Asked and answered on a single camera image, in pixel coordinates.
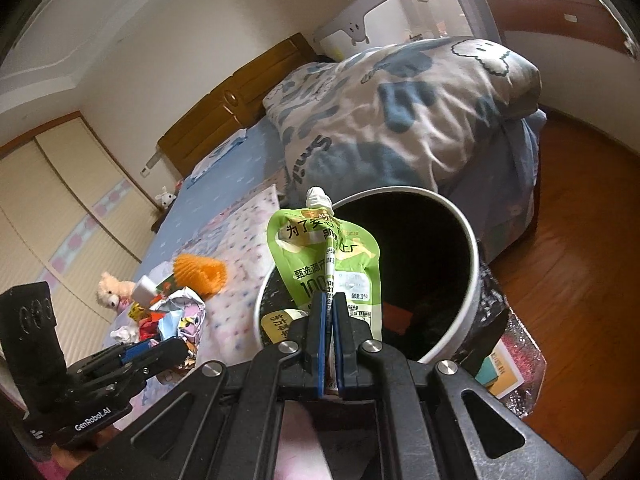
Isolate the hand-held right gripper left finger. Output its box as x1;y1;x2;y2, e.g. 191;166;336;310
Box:
70;292;331;480

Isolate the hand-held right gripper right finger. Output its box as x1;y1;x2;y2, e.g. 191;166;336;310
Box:
330;292;616;480

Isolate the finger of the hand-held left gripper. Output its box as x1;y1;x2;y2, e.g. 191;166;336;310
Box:
72;341;153;378
87;337;187;401

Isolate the green drink pouch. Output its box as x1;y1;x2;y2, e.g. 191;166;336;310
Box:
266;186;383;348

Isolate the white round bin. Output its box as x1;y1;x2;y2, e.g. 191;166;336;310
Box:
252;187;481;363

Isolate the red wrapper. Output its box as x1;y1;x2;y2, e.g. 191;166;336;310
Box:
139;317;166;341

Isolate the yellow label packet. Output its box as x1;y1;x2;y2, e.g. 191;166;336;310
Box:
267;309;311;346

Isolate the crumpled printed paper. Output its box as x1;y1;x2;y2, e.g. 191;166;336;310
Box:
150;285;207;356

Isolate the orange box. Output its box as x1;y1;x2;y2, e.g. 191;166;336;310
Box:
382;305;416;333

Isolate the small white box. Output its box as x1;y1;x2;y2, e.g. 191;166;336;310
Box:
132;275;160;306

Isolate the beige teddy bear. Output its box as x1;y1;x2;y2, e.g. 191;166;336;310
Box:
96;271;137;309

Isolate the floral dotted blanket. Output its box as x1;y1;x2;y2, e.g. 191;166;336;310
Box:
105;185;281;411

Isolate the cream sliding wardrobe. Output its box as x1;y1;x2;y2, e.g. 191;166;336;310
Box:
0;112;161;396

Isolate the blue bed sheet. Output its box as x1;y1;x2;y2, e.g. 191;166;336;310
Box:
0;122;548;411

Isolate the teal yellow box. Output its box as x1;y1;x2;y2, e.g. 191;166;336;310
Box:
472;332;526;401

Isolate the blue printed pillow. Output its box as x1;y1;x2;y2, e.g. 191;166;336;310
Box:
192;130;251;181

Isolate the blue grey printed duvet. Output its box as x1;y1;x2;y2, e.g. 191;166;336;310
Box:
262;36;543;201

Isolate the wooden headboard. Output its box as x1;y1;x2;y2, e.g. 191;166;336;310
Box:
157;32;318;178

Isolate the wooden dresser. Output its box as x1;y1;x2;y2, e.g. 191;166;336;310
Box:
475;0;638;61

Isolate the grey bed rail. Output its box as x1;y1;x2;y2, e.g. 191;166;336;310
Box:
312;0;506;56

